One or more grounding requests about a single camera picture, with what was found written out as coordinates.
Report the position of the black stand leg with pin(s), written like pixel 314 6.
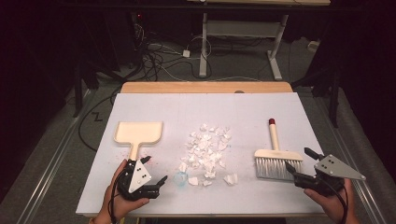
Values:
pixel 334 99
pixel 77 93

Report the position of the person's left hand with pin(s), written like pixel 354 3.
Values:
pixel 116 203

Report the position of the pile of white paper scraps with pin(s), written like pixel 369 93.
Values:
pixel 204 149

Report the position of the white power adapter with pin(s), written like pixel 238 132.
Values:
pixel 186 53

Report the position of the cream dustpan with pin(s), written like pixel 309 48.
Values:
pixel 138 132

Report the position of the cream hand brush red tip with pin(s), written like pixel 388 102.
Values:
pixel 274 140

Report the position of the small white box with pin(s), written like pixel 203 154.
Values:
pixel 313 45

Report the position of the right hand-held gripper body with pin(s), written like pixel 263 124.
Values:
pixel 334 168

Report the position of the white foam board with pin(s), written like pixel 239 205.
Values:
pixel 218 109

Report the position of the white metal desk frame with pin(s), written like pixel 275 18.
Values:
pixel 204 46

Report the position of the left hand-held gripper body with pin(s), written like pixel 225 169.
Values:
pixel 138 177

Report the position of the person's right hand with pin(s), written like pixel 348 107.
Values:
pixel 331 205

